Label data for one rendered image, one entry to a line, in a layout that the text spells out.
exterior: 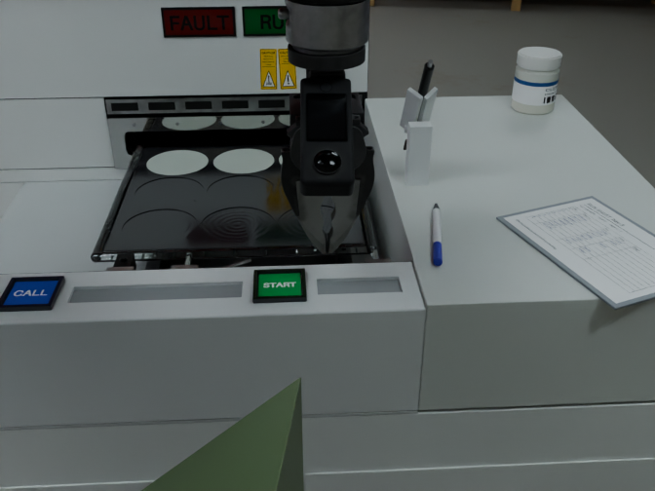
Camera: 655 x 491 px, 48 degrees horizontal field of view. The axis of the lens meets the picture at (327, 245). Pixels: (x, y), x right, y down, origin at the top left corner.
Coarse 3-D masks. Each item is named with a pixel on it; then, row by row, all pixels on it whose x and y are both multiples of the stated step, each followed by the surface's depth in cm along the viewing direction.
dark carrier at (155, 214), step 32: (128, 192) 112; (160, 192) 113; (192, 192) 113; (224, 192) 113; (256, 192) 113; (128, 224) 104; (160, 224) 104; (192, 224) 104; (224, 224) 104; (256, 224) 104; (288, 224) 104
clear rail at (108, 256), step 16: (96, 256) 96; (112, 256) 96; (144, 256) 97; (160, 256) 97; (176, 256) 97; (192, 256) 97; (208, 256) 97; (224, 256) 97; (240, 256) 97; (256, 256) 98; (272, 256) 98; (288, 256) 98
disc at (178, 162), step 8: (168, 152) 125; (176, 152) 125; (184, 152) 125; (192, 152) 125; (152, 160) 123; (160, 160) 123; (168, 160) 123; (176, 160) 123; (184, 160) 123; (192, 160) 123; (200, 160) 123; (208, 160) 123; (152, 168) 120; (160, 168) 120; (168, 168) 120; (176, 168) 120; (184, 168) 120; (192, 168) 120; (200, 168) 120
